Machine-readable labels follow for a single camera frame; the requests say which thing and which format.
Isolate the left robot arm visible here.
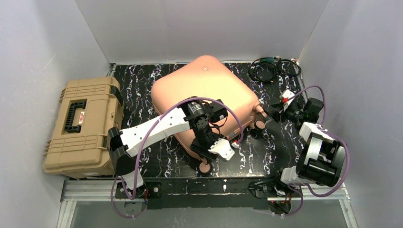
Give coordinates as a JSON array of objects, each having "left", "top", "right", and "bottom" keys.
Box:
[{"left": 108, "top": 97, "right": 234, "bottom": 190}]

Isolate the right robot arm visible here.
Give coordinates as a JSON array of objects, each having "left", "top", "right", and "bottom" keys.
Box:
[{"left": 269, "top": 98, "right": 345, "bottom": 187}]

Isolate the tan plastic tool case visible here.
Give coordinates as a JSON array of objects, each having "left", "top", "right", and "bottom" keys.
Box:
[{"left": 43, "top": 76, "right": 124, "bottom": 179}]

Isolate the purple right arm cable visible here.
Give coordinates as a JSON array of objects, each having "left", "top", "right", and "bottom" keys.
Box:
[{"left": 283, "top": 85, "right": 351, "bottom": 218}]

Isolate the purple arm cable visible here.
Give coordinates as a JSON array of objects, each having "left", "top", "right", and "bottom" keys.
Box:
[
  {"left": 110, "top": 96, "right": 245, "bottom": 219},
  {"left": 283, "top": 85, "right": 351, "bottom": 218}
]

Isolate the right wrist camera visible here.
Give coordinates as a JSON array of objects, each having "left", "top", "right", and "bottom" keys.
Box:
[{"left": 280, "top": 89, "right": 295, "bottom": 111}]

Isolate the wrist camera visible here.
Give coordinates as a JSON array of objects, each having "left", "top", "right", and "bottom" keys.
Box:
[
  {"left": 208, "top": 138, "right": 240, "bottom": 161},
  {"left": 280, "top": 89, "right": 295, "bottom": 111}
]

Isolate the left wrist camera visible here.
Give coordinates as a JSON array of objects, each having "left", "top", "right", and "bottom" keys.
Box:
[{"left": 208, "top": 138, "right": 240, "bottom": 161}]

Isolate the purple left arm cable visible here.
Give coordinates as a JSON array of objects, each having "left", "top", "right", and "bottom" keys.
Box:
[{"left": 110, "top": 96, "right": 245, "bottom": 219}]

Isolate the black coiled cable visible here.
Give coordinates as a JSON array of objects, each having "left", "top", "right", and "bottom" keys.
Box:
[{"left": 277, "top": 57, "right": 302, "bottom": 77}]

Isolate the black cable bundle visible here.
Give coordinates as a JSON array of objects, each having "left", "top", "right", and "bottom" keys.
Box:
[{"left": 248, "top": 57, "right": 281, "bottom": 83}]

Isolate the aluminium frame rail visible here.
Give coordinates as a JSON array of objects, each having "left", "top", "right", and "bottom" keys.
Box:
[{"left": 57, "top": 178, "right": 359, "bottom": 228}]

